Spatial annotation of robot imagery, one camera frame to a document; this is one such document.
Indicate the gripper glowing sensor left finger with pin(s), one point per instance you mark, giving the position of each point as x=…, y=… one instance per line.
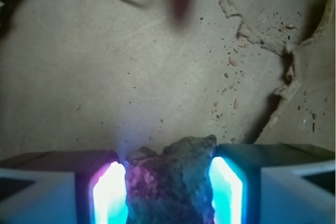
x=63, y=187

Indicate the brown paper-lined cardboard box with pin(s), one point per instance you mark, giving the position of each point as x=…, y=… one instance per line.
x=121, y=74

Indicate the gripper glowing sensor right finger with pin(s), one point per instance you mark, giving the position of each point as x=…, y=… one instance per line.
x=273, y=183

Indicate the brown rough rock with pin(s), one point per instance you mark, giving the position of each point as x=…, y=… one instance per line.
x=173, y=186

